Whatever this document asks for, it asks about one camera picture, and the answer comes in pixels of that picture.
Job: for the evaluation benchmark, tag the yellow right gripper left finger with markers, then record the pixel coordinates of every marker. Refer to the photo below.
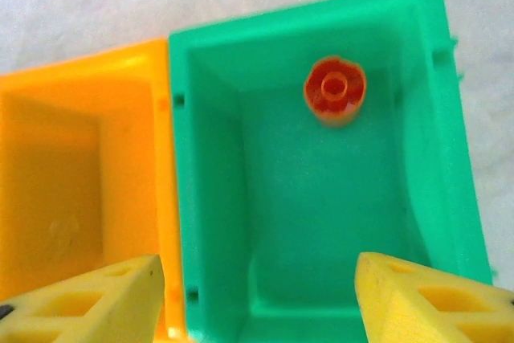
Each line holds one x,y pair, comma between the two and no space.
72,311

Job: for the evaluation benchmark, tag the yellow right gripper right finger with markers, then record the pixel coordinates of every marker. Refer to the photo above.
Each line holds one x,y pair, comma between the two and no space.
401,303

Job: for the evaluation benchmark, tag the green plastic container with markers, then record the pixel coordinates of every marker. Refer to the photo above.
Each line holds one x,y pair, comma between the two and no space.
321,198

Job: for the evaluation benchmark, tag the yellow plastic container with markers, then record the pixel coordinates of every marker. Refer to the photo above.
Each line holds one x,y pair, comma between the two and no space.
80,158

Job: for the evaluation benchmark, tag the orange round lego piece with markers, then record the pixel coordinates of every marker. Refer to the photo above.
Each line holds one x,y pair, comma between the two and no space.
350,96

